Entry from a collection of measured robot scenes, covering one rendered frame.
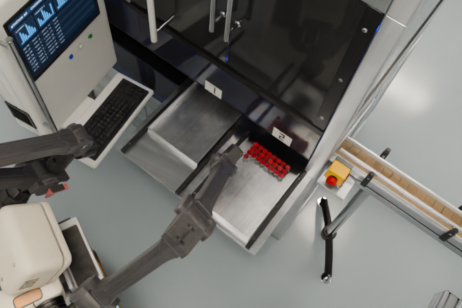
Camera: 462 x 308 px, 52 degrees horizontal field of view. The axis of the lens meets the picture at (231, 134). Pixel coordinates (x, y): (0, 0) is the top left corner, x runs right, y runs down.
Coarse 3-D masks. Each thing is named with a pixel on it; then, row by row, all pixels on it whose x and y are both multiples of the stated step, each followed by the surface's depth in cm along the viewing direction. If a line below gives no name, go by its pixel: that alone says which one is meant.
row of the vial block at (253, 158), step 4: (248, 152) 191; (252, 156) 190; (252, 160) 192; (256, 160) 190; (260, 160) 190; (264, 160) 190; (256, 164) 192; (260, 164) 190; (264, 164) 190; (268, 164) 189; (264, 168) 191; (268, 168) 190; (272, 168) 188; (268, 172) 190; (272, 172) 189; (276, 172) 188; (272, 176) 191; (276, 176) 189; (280, 176) 187; (280, 180) 189
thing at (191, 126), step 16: (192, 96) 207; (208, 96) 207; (176, 112) 202; (192, 112) 203; (208, 112) 204; (224, 112) 204; (160, 128) 198; (176, 128) 199; (192, 128) 199; (208, 128) 200; (224, 128) 201; (176, 144) 195; (192, 144) 196; (208, 144) 196; (192, 160) 189
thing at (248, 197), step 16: (240, 160) 194; (240, 176) 191; (256, 176) 191; (288, 176) 192; (224, 192) 187; (240, 192) 187; (256, 192) 188; (272, 192) 188; (224, 208) 184; (240, 208) 184; (256, 208) 185; (272, 208) 183; (240, 224) 181; (256, 224) 182
